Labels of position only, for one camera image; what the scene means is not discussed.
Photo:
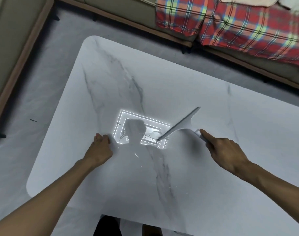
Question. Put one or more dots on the person's left hand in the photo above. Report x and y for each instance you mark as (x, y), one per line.
(100, 152)

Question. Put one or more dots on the person's right hand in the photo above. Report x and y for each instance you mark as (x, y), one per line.
(225, 152)

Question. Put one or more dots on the person's left fingers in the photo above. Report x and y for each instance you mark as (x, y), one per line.
(102, 138)

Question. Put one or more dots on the white squeegee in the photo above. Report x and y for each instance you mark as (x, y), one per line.
(180, 124)

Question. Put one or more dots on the person's right forearm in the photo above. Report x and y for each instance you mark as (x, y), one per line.
(275, 184)

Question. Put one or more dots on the person's left forearm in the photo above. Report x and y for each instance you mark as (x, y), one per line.
(46, 201)

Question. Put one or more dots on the small dark floor debris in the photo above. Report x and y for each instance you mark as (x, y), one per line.
(33, 120)

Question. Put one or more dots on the person's left leg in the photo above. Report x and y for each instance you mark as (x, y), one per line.
(107, 227)

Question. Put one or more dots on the person's leg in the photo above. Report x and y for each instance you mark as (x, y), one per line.
(152, 231)
(107, 227)

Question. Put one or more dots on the person's right leg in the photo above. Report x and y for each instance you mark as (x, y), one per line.
(152, 231)

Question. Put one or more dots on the beige sofa with wooden base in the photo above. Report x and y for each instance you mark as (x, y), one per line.
(129, 12)
(14, 46)

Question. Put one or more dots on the red plaid blanket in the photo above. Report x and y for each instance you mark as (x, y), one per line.
(240, 24)

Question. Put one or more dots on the cream cloth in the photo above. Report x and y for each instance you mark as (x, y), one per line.
(245, 1)

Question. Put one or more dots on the white fluffy cloth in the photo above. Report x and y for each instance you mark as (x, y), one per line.
(294, 3)

